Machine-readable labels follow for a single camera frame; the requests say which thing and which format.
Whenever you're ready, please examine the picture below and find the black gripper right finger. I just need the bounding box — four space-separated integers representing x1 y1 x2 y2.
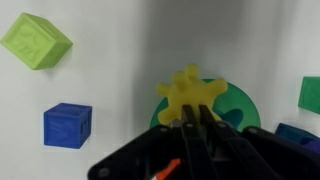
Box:
198 103 320 180

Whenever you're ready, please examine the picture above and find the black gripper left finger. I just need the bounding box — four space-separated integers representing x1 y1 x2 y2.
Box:
87 104 214 180

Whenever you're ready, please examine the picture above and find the yellow splat-shaped toy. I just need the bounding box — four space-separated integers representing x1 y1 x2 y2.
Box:
155 63 229 125

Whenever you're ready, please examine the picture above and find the orange toy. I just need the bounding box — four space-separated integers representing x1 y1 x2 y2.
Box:
155 158 183 180

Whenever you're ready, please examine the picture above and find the teal toy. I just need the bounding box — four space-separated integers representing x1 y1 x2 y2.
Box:
218 108 245 132

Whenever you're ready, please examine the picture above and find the dark blue cube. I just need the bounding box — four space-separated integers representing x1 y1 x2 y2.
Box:
274 122 320 148

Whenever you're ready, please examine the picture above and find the lime green cube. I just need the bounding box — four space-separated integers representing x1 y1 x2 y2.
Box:
0 12 74 71

